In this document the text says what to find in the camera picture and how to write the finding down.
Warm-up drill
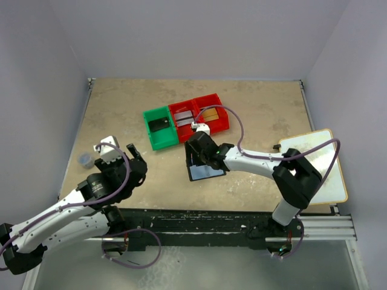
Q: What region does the silver cards stack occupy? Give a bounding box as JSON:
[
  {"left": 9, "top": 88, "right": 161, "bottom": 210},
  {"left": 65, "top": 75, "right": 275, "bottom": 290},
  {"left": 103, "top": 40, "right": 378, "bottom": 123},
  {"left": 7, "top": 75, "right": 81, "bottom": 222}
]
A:
[{"left": 174, "top": 111, "right": 194, "bottom": 127}]

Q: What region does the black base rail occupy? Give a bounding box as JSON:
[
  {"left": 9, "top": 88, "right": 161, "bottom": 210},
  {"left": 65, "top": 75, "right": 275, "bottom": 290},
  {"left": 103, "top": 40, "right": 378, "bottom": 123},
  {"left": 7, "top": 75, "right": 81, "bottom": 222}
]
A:
[{"left": 102, "top": 206, "right": 304, "bottom": 251}]

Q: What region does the middle red plastic bin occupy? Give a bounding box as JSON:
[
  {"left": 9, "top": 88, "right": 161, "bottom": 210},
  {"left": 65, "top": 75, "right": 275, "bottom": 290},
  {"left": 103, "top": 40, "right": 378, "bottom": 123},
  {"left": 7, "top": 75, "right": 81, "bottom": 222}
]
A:
[{"left": 168, "top": 99, "right": 200, "bottom": 143}]

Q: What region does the black leather card holder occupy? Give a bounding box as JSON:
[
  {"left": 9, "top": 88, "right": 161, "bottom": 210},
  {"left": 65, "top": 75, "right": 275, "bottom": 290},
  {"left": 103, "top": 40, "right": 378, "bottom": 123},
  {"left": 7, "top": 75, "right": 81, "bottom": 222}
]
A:
[{"left": 186, "top": 159, "right": 226, "bottom": 182}]

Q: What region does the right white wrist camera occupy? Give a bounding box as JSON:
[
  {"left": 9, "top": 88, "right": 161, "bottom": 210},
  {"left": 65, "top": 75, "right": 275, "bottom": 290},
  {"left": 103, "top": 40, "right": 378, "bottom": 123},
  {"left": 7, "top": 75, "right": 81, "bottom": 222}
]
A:
[{"left": 191, "top": 122, "right": 210, "bottom": 135}]

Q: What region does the aluminium frame profile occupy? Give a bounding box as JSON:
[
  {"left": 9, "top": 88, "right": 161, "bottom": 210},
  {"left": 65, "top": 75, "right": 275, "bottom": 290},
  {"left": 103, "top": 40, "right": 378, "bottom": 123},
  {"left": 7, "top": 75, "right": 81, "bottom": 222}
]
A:
[{"left": 36, "top": 211, "right": 359, "bottom": 242}]

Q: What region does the red plastic bin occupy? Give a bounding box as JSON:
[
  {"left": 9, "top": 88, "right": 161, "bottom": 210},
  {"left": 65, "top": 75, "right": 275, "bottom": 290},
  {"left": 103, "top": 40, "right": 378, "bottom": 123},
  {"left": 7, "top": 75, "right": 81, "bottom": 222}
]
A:
[
  {"left": 168, "top": 99, "right": 200, "bottom": 143},
  {"left": 193, "top": 93, "right": 230, "bottom": 134}
]

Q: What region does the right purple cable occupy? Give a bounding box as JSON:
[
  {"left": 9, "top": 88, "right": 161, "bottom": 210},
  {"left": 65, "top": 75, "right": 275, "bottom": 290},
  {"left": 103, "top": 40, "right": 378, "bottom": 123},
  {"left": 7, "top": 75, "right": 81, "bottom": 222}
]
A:
[{"left": 191, "top": 105, "right": 341, "bottom": 260}]

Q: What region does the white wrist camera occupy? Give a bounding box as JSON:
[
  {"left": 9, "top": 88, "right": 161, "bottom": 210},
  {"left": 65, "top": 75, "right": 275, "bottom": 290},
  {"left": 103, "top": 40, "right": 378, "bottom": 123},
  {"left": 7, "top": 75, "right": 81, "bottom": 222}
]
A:
[
  {"left": 93, "top": 135, "right": 122, "bottom": 164},
  {"left": 191, "top": 122, "right": 210, "bottom": 135}
]

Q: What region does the gold cards stack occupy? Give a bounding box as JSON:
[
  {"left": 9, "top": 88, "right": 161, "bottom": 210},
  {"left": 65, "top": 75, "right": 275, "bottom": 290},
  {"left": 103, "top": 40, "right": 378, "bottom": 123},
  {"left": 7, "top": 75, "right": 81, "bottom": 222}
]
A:
[{"left": 201, "top": 108, "right": 219, "bottom": 122}]

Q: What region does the right red plastic bin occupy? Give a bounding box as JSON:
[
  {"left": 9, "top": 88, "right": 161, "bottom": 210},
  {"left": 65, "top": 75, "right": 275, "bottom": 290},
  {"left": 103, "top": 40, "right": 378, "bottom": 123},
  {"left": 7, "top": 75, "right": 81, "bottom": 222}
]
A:
[{"left": 193, "top": 93, "right": 230, "bottom": 134}]

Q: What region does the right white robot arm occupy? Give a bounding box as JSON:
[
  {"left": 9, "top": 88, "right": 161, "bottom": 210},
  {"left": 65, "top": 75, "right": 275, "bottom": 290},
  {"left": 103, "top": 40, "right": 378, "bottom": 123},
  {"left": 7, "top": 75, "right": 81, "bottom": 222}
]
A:
[{"left": 184, "top": 132, "right": 322, "bottom": 236}]

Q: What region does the black card holder in bin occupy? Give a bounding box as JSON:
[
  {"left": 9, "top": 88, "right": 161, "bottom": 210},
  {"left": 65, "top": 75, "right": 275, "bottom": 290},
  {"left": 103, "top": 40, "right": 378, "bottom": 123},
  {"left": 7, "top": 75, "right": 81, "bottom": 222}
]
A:
[{"left": 148, "top": 117, "right": 170, "bottom": 132}]

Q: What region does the green plastic bin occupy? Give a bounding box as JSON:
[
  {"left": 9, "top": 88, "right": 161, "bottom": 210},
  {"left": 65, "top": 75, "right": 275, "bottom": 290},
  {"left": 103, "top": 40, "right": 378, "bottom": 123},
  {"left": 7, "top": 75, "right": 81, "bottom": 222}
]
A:
[{"left": 143, "top": 106, "right": 179, "bottom": 150}]

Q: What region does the white board wooden frame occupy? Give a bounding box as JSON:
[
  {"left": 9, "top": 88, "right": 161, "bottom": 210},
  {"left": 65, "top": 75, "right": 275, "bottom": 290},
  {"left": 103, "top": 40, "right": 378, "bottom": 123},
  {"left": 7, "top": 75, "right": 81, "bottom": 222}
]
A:
[{"left": 279, "top": 129, "right": 348, "bottom": 205}]

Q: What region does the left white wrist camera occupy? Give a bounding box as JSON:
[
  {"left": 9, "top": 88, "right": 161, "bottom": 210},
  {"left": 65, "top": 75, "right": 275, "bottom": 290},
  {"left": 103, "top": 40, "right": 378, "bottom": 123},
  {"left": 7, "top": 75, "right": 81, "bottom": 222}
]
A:
[{"left": 93, "top": 135, "right": 122, "bottom": 164}]

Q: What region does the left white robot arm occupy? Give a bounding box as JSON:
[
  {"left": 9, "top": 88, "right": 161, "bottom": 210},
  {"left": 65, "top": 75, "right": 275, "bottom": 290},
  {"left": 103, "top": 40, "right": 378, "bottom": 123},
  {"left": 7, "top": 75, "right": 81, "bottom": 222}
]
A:
[{"left": 1, "top": 142, "right": 148, "bottom": 275}]

